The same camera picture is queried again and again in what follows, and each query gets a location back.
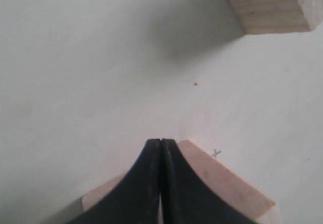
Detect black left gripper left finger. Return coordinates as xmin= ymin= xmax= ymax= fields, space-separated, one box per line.
xmin=69 ymin=139 xmax=161 ymax=224

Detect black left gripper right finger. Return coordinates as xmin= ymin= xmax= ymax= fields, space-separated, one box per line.
xmin=160 ymin=139 xmax=255 ymax=224

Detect large natural wooden cube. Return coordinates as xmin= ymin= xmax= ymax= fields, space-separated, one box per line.
xmin=82 ymin=141 xmax=282 ymax=223

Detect medium grained wooden cube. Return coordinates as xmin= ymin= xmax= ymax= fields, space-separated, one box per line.
xmin=228 ymin=0 xmax=322 ymax=34

